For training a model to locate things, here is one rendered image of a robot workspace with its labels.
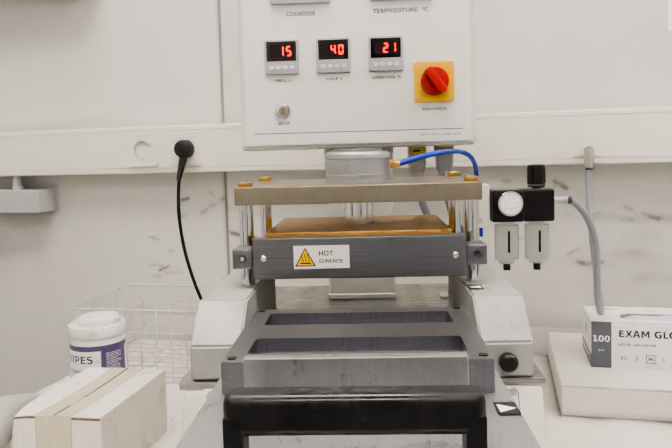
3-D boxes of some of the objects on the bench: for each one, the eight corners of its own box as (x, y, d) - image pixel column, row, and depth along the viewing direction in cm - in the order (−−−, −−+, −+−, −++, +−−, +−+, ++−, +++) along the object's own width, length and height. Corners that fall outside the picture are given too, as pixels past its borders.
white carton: (581, 345, 119) (581, 304, 119) (727, 351, 114) (727, 307, 113) (590, 367, 108) (590, 321, 107) (753, 374, 102) (753, 326, 102)
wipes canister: (92, 396, 114) (88, 307, 113) (140, 399, 112) (135, 308, 111) (60, 416, 105) (54, 320, 104) (110, 419, 103) (105, 322, 102)
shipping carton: (95, 424, 102) (91, 365, 101) (174, 430, 99) (171, 369, 98) (7, 484, 84) (2, 412, 83) (101, 494, 80) (97, 419, 80)
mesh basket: (132, 343, 145) (129, 283, 144) (249, 348, 139) (247, 285, 138) (69, 378, 123) (65, 307, 122) (204, 385, 117) (201, 311, 116)
